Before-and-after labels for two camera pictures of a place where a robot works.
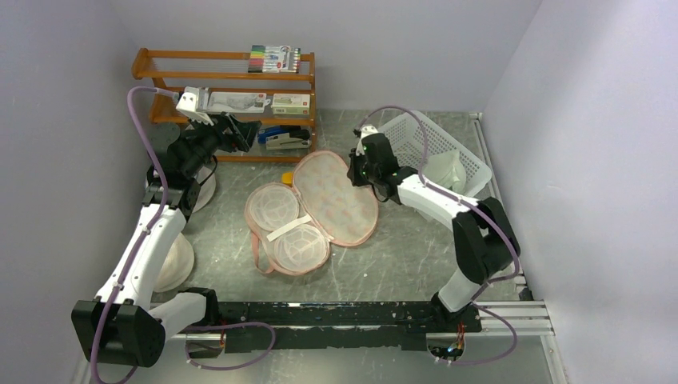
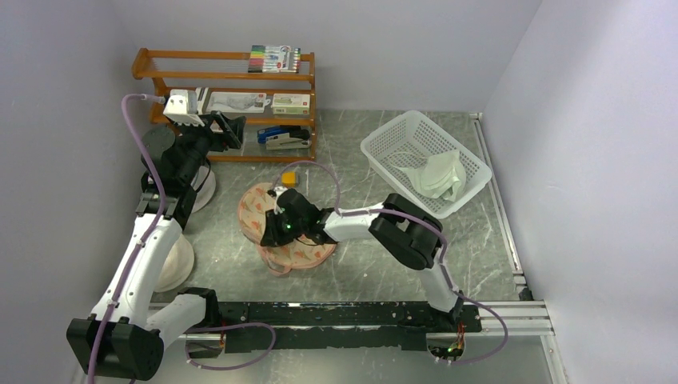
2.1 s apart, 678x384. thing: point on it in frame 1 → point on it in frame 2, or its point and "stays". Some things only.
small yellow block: x=287 y=178 stays
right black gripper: x=352 y=174 → x=272 y=236
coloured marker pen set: x=274 y=59 stays
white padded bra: x=447 y=170 stays
